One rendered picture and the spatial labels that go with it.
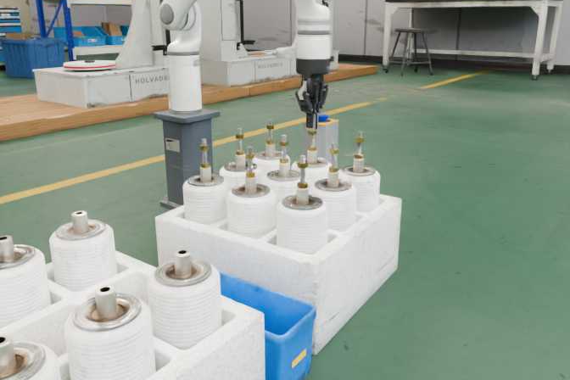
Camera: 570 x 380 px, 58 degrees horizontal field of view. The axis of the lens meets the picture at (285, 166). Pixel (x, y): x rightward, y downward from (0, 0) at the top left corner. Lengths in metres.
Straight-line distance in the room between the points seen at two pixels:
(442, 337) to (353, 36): 6.06
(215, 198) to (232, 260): 0.14
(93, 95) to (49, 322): 2.38
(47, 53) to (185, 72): 4.12
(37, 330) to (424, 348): 0.64
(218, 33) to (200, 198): 2.87
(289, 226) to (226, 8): 3.05
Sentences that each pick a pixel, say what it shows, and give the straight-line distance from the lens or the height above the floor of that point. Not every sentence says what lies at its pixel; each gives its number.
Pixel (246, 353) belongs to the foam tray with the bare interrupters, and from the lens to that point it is 0.74.
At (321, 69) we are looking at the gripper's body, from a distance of 1.11.
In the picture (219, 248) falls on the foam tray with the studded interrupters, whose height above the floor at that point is 0.15.
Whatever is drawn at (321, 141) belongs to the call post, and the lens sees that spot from 1.32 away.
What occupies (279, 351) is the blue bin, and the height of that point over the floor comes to 0.09.
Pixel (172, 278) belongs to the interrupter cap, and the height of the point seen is 0.25.
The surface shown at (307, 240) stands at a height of 0.20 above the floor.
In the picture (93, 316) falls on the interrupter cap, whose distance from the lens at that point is 0.64.
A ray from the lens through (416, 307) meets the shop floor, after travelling 1.13.
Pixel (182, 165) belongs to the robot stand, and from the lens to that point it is 1.55.
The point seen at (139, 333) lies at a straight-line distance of 0.62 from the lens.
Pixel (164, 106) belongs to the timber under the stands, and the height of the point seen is 0.03.
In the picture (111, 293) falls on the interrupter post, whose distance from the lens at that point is 0.63.
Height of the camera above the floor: 0.58
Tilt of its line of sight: 16 degrees down
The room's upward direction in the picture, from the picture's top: straight up
